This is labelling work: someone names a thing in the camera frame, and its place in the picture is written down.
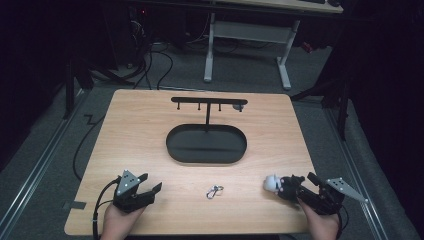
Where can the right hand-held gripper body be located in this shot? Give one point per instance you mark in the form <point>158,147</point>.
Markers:
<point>328,196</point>

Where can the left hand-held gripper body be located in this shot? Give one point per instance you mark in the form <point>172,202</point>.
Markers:
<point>128,196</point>

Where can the person's left hand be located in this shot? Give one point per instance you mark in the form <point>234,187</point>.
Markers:
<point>118,221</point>

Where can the person's right hand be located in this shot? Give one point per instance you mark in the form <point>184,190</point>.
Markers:
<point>320,223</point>

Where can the black tape strip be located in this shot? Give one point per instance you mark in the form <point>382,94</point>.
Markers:
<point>75,205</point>

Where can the black key rack with tray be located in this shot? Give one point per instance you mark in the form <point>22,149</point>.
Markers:
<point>206,145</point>

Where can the black metal stand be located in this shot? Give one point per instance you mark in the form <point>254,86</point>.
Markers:
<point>336,93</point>
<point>75,76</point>

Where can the metal floor rail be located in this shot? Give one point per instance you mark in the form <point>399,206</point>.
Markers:
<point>353,173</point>
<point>36,166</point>

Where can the white metal frame desk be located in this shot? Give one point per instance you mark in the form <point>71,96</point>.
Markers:
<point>250,31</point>

